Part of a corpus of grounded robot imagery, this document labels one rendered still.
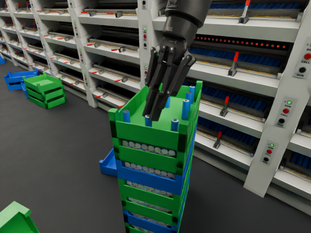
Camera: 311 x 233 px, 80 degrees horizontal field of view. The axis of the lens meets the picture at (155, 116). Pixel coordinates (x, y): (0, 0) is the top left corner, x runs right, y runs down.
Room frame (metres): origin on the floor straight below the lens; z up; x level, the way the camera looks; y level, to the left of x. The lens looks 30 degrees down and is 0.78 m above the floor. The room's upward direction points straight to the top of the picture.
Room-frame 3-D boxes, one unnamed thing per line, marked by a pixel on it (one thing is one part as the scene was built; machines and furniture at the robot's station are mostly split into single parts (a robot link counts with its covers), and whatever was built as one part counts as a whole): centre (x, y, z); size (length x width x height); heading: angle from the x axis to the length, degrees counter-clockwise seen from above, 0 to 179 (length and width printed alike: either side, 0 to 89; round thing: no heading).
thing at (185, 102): (0.49, -0.09, 0.52); 0.02 x 0.02 x 0.06
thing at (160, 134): (0.52, -0.02, 0.52); 0.30 x 0.20 x 0.08; 161
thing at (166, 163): (0.52, -0.02, 0.44); 0.30 x 0.20 x 0.08; 161
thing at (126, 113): (0.43, 0.08, 0.52); 0.02 x 0.02 x 0.06
